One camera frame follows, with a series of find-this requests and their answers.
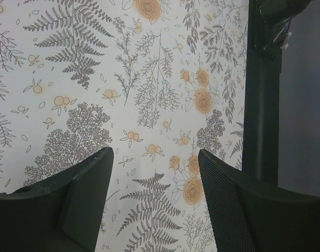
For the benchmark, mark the floral patterned table mat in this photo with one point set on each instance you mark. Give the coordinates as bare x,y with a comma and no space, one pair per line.
154,80

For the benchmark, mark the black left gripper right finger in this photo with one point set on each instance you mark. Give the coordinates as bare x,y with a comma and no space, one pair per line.
249,215

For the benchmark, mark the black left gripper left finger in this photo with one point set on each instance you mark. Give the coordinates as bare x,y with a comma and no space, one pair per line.
60,213

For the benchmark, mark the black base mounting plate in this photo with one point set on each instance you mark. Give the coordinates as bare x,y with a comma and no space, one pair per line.
261,107

